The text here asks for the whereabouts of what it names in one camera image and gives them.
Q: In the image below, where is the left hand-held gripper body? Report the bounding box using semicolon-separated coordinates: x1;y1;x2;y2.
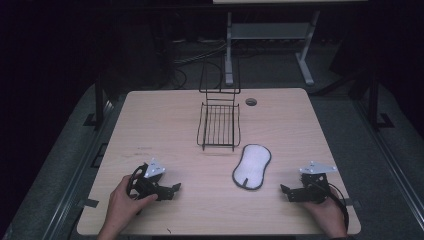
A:
126;157;172;202

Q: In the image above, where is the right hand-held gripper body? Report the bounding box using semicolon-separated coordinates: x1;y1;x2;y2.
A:
288;160;339;205

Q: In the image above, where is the person's right hand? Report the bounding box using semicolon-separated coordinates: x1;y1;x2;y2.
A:
300;186;348;239

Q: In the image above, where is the person's left hand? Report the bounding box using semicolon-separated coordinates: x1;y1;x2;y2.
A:
107;174;160;235

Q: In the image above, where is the white pad with dark rim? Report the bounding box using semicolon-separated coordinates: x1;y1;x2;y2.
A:
231;143;273;191

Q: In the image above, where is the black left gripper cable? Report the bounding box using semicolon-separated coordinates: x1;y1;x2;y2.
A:
125;162;149;200

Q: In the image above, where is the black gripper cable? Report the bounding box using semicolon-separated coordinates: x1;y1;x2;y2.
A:
309;179;351;232
125;162;149;200

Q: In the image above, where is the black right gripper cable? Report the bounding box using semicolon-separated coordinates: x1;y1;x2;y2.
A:
309;179;351;232

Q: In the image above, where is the metal floor rail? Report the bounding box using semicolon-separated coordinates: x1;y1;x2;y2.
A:
353;99;424;223
41;99;116;240

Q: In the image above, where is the black wire rack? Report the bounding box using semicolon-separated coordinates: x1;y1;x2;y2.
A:
196;55;242;152

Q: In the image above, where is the black upright post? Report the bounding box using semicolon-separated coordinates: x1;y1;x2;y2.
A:
94;75;105;129

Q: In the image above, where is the bundle of floor cables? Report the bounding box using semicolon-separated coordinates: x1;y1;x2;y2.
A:
171;38;228;89

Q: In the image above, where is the grey metal stand frame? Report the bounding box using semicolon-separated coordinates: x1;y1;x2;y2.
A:
223;10;322;87

